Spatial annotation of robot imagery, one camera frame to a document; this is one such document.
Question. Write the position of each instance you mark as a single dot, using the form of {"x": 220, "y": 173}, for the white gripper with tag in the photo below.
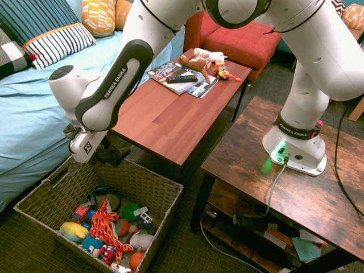
{"x": 86, "y": 146}

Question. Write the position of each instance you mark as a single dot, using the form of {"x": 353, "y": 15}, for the black Sony gamepad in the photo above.
{"x": 112, "y": 155}

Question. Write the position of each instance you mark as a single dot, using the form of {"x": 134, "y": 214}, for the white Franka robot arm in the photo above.
{"x": 298, "y": 57}

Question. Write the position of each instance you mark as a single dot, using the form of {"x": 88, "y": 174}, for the woven wicker basket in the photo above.
{"x": 136, "y": 176}

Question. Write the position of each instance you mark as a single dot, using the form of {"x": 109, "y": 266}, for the blue and black headphones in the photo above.
{"x": 106, "y": 191}

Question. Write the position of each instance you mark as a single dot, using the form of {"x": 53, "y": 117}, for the green ball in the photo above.
{"x": 130, "y": 211}

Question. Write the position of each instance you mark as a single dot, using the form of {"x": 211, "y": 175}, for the orange toy truck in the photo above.
{"x": 80, "y": 213}

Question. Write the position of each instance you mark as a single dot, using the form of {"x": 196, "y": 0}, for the blue toy car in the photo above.
{"x": 88, "y": 219}

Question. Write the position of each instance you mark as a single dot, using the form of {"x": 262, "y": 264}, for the orange flame pattern plush fish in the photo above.
{"x": 103, "y": 221}

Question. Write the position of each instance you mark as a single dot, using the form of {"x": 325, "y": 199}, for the reddish wood coffee table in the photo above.
{"x": 176, "y": 113}

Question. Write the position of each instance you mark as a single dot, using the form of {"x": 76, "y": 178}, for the light blue sofa bed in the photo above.
{"x": 31, "y": 119}

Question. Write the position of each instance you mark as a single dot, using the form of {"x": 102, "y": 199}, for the orange and grey knitted ball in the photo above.
{"x": 122, "y": 227}

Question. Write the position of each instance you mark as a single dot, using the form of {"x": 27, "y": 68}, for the white toy van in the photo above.
{"x": 146, "y": 218}

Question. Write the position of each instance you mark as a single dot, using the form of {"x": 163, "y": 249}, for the yellow plush toy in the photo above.
{"x": 72, "y": 231}

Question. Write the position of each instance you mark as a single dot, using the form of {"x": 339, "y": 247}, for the grey cover magazine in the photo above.
{"x": 173, "y": 85}

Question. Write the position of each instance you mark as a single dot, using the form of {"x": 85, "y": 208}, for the blue haired doll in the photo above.
{"x": 92, "y": 245}

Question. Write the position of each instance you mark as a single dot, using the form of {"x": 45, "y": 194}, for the pale grey plush bird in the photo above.
{"x": 141, "y": 241}

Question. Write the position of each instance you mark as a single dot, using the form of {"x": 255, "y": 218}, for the black remote control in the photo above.
{"x": 182, "y": 78}

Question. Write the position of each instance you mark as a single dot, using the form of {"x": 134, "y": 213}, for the white navy striped pillow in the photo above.
{"x": 57, "y": 45}

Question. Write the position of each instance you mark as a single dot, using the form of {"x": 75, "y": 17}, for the dark blue cover magazine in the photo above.
{"x": 203, "y": 88}

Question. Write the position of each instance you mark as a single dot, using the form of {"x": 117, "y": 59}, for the brown plush dog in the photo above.
{"x": 193, "y": 64}

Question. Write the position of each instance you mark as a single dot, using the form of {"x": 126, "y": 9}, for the yellow patterned pillow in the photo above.
{"x": 354, "y": 15}
{"x": 98, "y": 17}

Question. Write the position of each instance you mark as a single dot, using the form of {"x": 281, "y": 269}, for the black and white checked pillow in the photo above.
{"x": 11, "y": 57}

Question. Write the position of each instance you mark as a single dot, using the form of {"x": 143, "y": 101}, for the plain orange pillow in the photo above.
{"x": 122, "y": 14}

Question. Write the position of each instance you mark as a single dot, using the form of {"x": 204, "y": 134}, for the orange toy excavator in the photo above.
{"x": 223, "y": 72}

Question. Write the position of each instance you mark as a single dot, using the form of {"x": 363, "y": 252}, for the white plush animal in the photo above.
{"x": 210, "y": 55}

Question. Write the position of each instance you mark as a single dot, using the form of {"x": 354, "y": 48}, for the dark blue striped pillow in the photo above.
{"x": 31, "y": 20}

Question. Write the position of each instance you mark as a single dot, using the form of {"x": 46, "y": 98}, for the red armchair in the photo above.
{"x": 241, "y": 45}
{"x": 199, "y": 31}

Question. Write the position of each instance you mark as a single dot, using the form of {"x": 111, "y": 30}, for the black power strip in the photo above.
{"x": 253, "y": 222}

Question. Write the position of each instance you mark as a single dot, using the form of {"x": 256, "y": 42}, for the rustic brown wood table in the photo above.
{"x": 298, "y": 182}

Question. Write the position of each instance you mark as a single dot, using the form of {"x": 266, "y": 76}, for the teal paper sheet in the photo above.
{"x": 305, "y": 248}

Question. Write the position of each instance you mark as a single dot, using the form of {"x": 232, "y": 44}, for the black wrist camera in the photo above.
{"x": 71, "y": 131}

